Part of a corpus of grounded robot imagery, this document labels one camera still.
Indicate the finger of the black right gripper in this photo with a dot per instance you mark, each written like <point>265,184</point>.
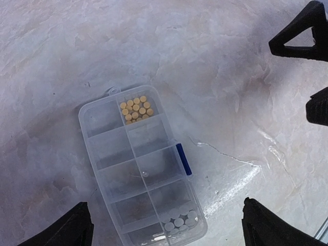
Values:
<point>312,16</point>
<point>316,108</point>

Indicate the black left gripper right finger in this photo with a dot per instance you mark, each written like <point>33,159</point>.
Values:
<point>263,227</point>

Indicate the yellow pills in organizer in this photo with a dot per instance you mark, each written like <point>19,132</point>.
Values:
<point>136,108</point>

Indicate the white pills in organizer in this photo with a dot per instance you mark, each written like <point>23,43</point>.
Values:
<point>180,219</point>

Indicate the clear plastic pill organizer box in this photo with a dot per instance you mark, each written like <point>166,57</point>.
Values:
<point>141,170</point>

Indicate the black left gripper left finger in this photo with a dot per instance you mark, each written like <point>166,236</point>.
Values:
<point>73,228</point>

